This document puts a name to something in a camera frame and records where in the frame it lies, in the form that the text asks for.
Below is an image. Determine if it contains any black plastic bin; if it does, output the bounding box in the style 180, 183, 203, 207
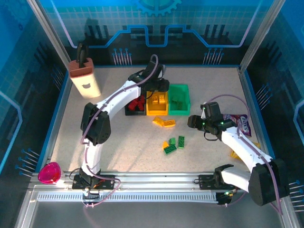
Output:
124, 91, 147, 116

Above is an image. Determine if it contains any pink plastic cup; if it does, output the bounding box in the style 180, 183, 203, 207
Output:
38, 161, 62, 185

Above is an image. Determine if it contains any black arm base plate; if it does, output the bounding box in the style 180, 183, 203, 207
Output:
198, 174, 242, 190
72, 174, 119, 190

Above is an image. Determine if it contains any aluminium mounting rail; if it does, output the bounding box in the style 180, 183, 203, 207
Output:
28, 171, 283, 192

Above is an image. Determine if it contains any aluminium frame post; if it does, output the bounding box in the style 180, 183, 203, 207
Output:
238, 0, 287, 73
27, 0, 72, 79

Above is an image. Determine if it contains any yellow plastic bin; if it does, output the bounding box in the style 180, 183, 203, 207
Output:
146, 90, 170, 116

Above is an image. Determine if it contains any cream knife block brown lid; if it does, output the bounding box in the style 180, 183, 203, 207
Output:
68, 57, 102, 99

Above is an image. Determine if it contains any small electronics board with LEDs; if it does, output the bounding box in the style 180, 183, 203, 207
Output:
216, 190, 236, 207
82, 187, 100, 209

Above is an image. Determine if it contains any white slotted cable duct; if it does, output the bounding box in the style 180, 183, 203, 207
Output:
37, 191, 219, 203

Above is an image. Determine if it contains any black handled utensil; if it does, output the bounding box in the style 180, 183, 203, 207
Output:
76, 42, 89, 68

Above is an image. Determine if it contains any long yellow lego brick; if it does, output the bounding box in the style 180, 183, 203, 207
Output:
163, 118, 177, 128

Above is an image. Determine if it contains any green plastic bin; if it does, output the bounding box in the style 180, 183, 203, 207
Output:
168, 84, 191, 116

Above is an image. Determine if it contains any purple candy bag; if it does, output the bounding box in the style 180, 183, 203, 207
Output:
222, 114, 252, 137

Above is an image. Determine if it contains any yellow snack bag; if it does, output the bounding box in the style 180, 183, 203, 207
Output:
230, 141, 261, 160

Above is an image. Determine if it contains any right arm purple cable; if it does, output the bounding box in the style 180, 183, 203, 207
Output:
204, 94, 284, 216

